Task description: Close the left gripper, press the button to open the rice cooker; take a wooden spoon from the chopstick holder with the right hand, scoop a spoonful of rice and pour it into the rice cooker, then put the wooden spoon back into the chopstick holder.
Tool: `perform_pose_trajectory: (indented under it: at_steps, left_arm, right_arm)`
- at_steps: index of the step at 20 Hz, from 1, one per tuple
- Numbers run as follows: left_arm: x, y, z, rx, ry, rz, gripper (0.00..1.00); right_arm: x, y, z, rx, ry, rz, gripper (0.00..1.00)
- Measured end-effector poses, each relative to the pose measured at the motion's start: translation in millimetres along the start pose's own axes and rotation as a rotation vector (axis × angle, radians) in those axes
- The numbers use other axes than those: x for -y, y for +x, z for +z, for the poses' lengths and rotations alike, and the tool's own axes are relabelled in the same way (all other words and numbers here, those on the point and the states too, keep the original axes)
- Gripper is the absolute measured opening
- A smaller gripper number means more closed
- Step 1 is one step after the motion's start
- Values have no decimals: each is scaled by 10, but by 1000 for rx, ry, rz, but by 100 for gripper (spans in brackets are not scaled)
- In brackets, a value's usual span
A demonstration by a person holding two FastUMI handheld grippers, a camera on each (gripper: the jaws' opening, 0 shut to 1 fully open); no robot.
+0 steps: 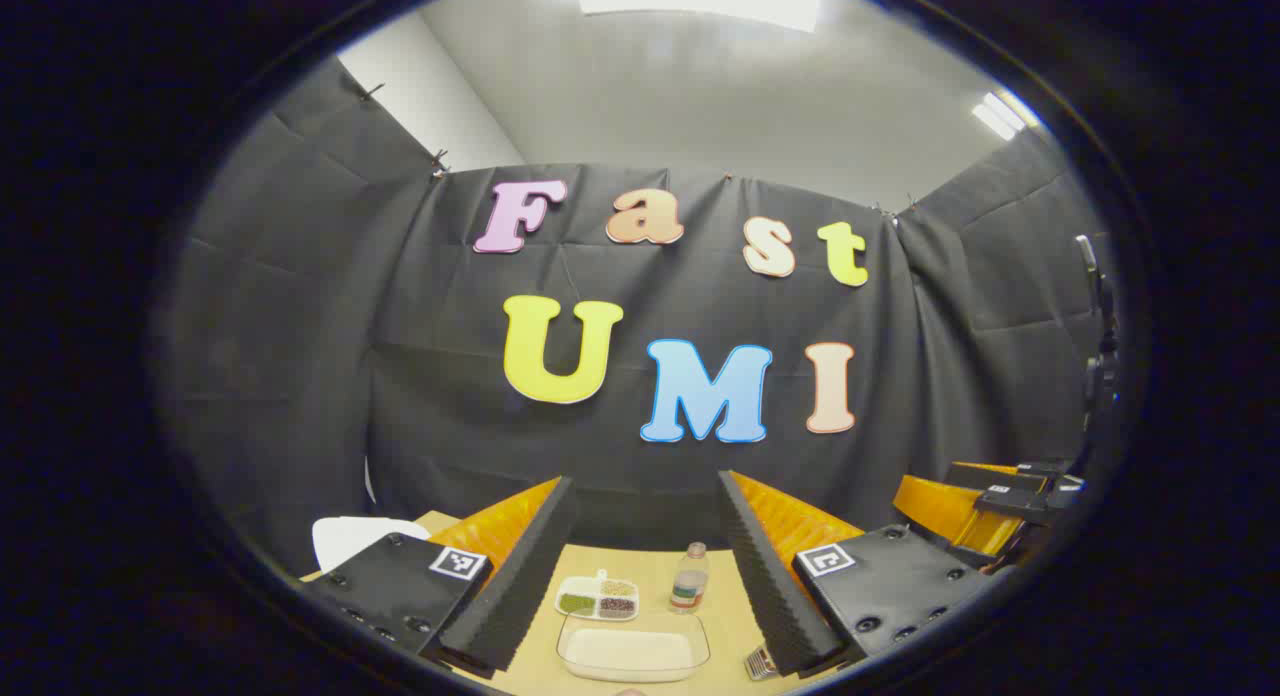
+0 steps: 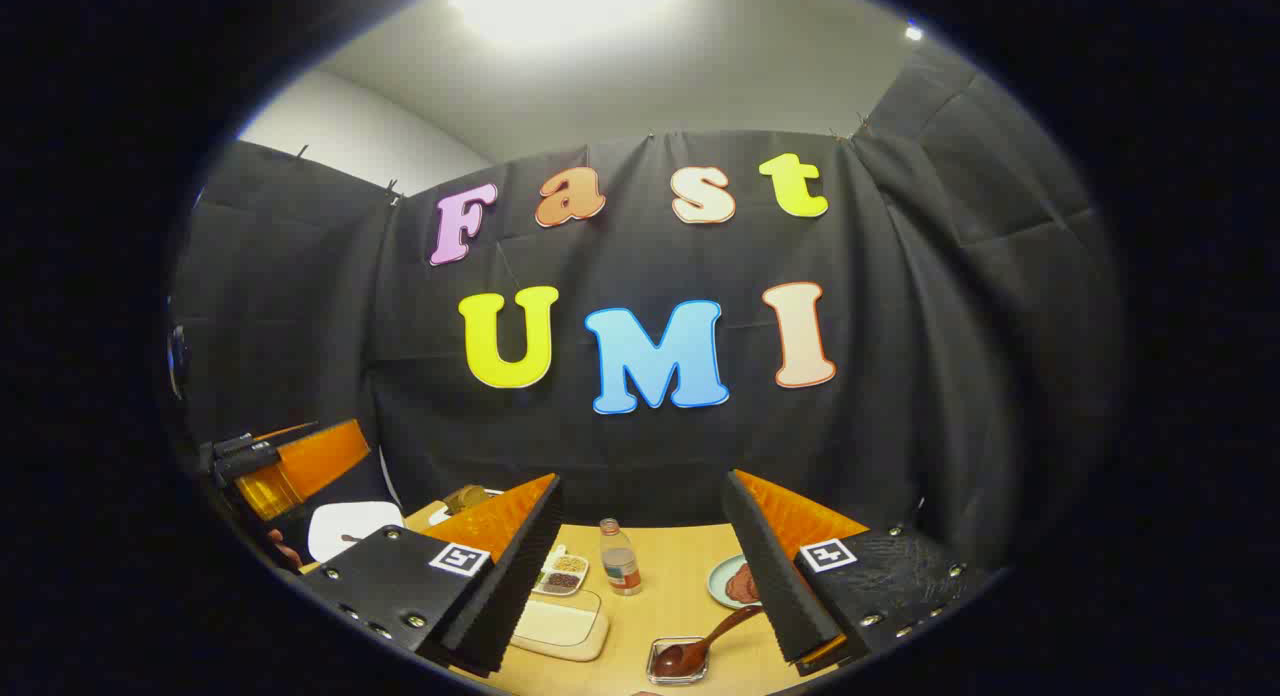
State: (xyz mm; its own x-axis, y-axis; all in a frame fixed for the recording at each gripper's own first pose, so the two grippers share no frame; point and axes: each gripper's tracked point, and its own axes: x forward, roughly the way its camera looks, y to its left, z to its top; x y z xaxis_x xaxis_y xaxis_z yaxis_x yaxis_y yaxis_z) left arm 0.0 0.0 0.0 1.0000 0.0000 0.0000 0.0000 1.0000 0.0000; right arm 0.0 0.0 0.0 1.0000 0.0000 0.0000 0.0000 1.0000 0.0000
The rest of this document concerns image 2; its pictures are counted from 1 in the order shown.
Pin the red steak piece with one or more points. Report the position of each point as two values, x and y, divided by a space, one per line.
742 584

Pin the white toaster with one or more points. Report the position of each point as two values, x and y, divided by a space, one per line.
438 516

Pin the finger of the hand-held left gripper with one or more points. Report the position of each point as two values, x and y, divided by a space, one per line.
265 496
320 456

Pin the brown wooden spoon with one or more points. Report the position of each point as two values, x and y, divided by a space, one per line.
685 658

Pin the brown bread slice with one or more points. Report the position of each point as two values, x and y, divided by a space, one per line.
465 498

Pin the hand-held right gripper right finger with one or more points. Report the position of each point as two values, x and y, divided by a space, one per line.
775 586

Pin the white rice cooker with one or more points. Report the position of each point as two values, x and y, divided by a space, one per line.
345 531

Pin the white divided grain dish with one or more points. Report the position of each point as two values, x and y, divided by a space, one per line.
565 571

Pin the ceiling light panel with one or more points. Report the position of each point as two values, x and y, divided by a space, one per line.
560 1

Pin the black backdrop cloth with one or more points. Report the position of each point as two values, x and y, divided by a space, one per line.
650 446

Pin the pale green plate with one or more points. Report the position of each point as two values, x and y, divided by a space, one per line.
718 584

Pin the clear plastic bottle red label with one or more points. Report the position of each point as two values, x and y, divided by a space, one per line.
620 566

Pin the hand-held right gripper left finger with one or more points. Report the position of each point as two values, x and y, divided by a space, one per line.
500 596

